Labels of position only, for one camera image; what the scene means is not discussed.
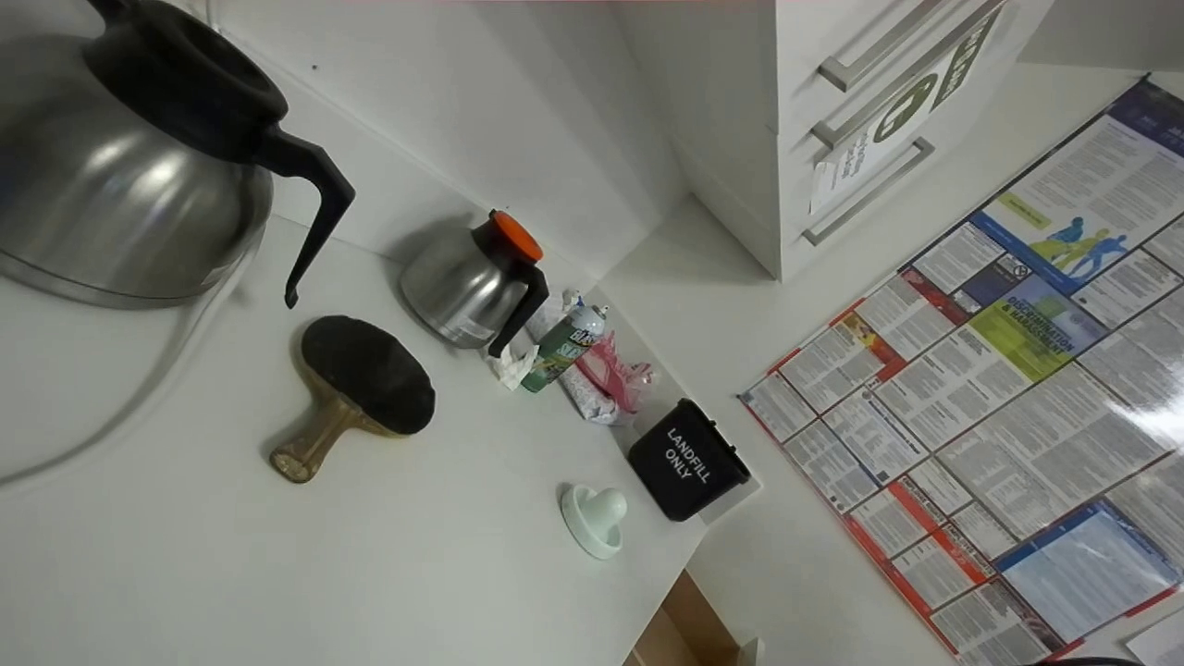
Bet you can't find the white funnel-shaped object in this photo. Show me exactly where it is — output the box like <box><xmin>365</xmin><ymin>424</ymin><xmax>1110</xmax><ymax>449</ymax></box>
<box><xmin>557</xmin><ymin>484</ymin><xmax>629</xmax><ymax>561</ymax></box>

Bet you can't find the green wipes canister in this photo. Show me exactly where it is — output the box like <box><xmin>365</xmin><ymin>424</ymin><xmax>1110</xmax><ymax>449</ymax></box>
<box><xmin>522</xmin><ymin>302</ymin><xmax>607</xmax><ymax>391</ymax></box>

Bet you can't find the pink white plastic packet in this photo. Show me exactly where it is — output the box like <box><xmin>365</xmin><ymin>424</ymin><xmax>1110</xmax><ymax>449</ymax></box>
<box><xmin>557</xmin><ymin>342</ymin><xmax>656</xmax><ymax>424</ymax></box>

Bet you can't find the crumpled white tissue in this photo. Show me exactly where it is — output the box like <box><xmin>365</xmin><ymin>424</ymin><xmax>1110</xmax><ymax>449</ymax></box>
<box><xmin>494</xmin><ymin>352</ymin><xmax>535</xmax><ymax>389</ymax></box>

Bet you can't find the small steel coffee pot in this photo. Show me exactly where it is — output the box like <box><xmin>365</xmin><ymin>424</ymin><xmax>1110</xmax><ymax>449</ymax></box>
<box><xmin>398</xmin><ymin>210</ymin><xmax>549</xmax><ymax>357</ymax></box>

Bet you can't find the black landfill bin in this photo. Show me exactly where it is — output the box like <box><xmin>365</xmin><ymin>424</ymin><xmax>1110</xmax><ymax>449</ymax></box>
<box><xmin>625</xmin><ymin>398</ymin><xmax>751</xmax><ymax>523</ymax></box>

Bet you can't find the brown black coffee funnel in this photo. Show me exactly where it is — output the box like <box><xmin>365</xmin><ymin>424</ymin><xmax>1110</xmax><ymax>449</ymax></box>
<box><xmin>270</xmin><ymin>313</ymin><xmax>438</xmax><ymax>484</ymax></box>

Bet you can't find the white upper cabinet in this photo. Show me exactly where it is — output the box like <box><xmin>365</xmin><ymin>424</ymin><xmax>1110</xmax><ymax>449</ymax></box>
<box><xmin>607</xmin><ymin>0</ymin><xmax>1065</xmax><ymax>286</ymax></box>

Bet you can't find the stay safe sign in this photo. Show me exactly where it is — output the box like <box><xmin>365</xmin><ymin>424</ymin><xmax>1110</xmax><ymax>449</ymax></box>
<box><xmin>810</xmin><ymin>0</ymin><xmax>1004</xmax><ymax>220</ymax></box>

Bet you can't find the large steel coffee pot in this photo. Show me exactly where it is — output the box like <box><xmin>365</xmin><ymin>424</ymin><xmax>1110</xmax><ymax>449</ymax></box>
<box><xmin>0</xmin><ymin>0</ymin><xmax>355</xmax><ymax>306</ymax></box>

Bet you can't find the wall information poster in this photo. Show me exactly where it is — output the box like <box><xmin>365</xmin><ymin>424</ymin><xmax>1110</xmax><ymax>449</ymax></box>
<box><xmin>741</xmin><ymin>77</ymin><xmax>1184</xmax><ymax>666</ymax></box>

